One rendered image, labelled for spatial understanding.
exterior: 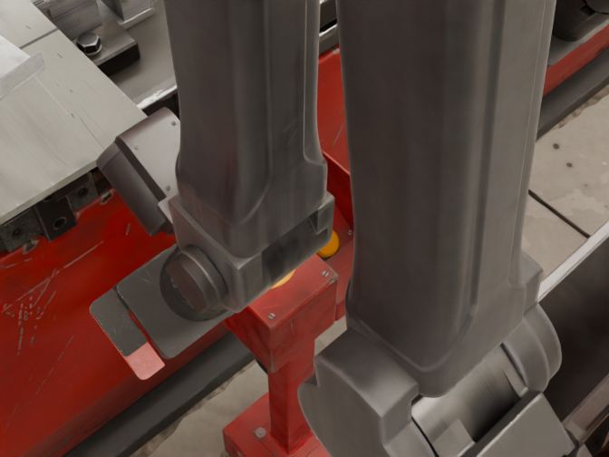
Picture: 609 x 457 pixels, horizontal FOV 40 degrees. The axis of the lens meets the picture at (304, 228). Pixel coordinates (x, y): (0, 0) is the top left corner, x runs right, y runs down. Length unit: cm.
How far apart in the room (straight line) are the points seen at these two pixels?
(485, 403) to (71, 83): 59
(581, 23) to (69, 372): 88
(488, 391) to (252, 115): 16
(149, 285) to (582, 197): 161
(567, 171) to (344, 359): 183
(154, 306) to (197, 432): 113
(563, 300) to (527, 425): 31
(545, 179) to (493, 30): 189
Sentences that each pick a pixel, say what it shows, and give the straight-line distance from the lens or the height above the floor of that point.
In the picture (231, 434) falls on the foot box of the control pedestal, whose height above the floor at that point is 12.
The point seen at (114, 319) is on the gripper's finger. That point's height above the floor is 107.
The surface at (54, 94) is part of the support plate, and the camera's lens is 86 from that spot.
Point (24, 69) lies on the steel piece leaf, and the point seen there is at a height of 102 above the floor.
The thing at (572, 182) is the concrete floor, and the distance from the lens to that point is 213.
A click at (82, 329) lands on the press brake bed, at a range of 125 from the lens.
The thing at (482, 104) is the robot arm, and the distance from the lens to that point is 24.
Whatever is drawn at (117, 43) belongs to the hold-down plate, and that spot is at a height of 90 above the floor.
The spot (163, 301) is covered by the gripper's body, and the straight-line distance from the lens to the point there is 61.
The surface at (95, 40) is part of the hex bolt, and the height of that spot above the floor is 92.
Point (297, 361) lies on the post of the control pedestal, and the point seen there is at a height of 49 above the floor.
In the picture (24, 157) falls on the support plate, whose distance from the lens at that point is 82.
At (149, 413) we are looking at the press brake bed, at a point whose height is 5.
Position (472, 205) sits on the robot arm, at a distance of 27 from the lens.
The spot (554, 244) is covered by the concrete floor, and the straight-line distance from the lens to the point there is 201.
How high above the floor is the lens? 161
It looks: 56 degrees down
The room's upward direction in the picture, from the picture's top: 1 degrees clockwise
